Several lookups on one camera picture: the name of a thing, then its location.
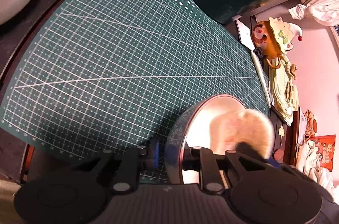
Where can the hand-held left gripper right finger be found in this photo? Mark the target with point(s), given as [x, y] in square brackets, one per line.
[186, 159]

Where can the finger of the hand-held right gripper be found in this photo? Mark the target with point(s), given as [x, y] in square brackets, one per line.
[249, 151]

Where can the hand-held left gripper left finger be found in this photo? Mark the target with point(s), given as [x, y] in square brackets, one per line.
[155, 159]

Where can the oval cream sponge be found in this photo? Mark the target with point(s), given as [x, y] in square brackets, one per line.
[233, 131]

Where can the white bowl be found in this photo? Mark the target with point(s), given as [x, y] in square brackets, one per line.
[201, 120]

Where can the white crumpled bag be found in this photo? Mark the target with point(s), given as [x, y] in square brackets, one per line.
[316, 173]

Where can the orange snack bag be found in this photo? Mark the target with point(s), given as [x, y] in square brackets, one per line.
[327, 147]

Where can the yellow leaf ornament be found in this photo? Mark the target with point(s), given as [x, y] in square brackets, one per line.
[281, 132]

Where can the brown toy figure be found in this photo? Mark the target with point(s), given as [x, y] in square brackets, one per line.
[310, 120]

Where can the stack of cream green cards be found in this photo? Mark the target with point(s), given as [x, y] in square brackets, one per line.
[280, 91]

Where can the white craft knife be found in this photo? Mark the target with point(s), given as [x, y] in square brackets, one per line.
[262, 75]

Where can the green cutting mat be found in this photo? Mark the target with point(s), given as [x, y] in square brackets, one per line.
[106, 67]

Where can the orange pig mug cream hat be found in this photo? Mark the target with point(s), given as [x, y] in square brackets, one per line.
[267, 41]

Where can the white paper card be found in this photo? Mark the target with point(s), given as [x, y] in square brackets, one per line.
[245, 33]

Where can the white cloth bundle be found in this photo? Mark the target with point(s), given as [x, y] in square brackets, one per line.
[320, 7]

